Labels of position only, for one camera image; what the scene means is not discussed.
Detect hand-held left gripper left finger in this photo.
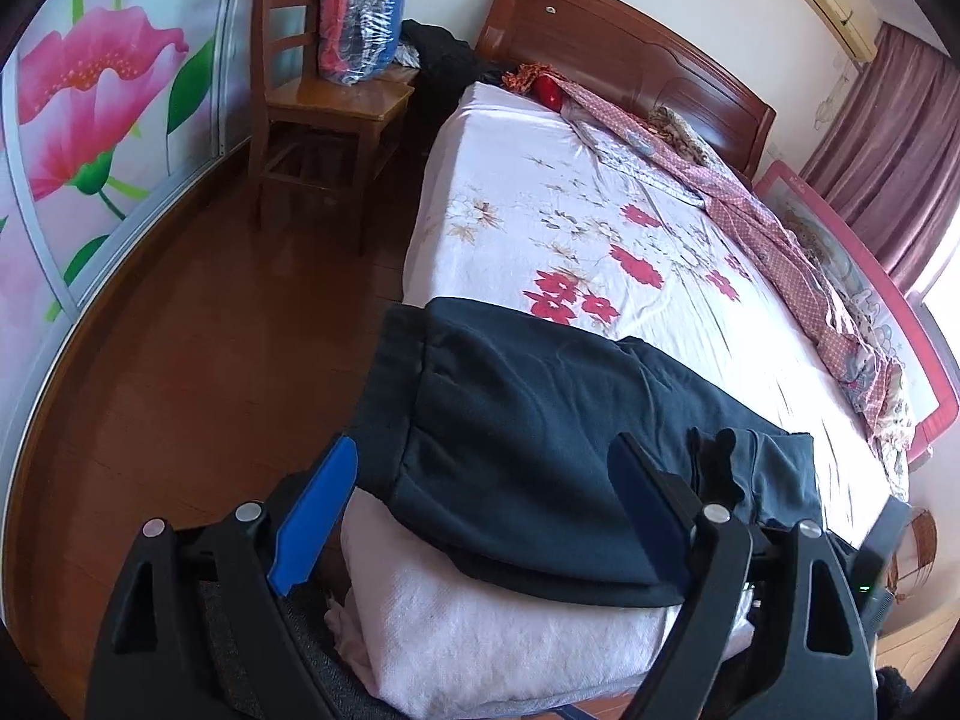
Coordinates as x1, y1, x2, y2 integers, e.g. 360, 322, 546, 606
86, 433, 359, 720

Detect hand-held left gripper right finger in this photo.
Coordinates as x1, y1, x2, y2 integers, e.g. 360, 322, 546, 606
606, 431, 878, 720

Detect black pants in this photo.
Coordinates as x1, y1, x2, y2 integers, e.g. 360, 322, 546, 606
358, 297, 822, 608

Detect pink patterned quilt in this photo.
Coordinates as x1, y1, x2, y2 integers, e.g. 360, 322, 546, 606
502, 64, 916, 500

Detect white floral bedsheet bed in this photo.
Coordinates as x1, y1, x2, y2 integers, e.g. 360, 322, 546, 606
324, 82, 912, 720

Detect mauve curtain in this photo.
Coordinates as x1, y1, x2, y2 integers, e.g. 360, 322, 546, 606
799, 22, 960, 297

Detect wooden chair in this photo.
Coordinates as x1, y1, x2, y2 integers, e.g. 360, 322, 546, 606
249, 0, 417, 256

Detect flower print wardrobe door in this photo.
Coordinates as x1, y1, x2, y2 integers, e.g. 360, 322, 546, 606
0, 0, 256, 470

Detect black clothes pile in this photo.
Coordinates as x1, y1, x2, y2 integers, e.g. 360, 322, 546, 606
401, 19, 512, 89

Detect clear plastic bag of clothes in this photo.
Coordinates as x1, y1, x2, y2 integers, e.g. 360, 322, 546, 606
315, 0, 410, 87

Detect pink bed rail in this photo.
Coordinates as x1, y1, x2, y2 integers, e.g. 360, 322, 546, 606
754, 160, 960, 460

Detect wall air conditioner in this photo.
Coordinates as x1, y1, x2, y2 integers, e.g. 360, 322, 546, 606
786, 0, 882, 61

